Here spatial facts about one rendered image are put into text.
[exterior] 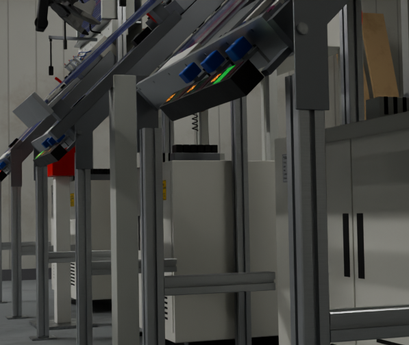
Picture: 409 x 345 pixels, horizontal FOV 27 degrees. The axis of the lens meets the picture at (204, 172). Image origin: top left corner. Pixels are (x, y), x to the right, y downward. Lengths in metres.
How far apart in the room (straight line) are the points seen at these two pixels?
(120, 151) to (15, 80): 4.17
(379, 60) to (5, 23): 2.86
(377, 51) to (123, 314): 4.94
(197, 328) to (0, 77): 4.00
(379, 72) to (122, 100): 4.71
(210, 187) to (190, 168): 0.09
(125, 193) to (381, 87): 4.70
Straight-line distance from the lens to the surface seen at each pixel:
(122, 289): 2.26
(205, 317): 2.69
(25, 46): 6.45
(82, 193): 2.53
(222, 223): 2.69
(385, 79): 6.84
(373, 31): 7.00
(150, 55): 2.67
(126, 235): 2.26
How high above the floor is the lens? 0.46
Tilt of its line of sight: 3 degrees up
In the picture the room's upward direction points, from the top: 1 degrees counter-clockwise
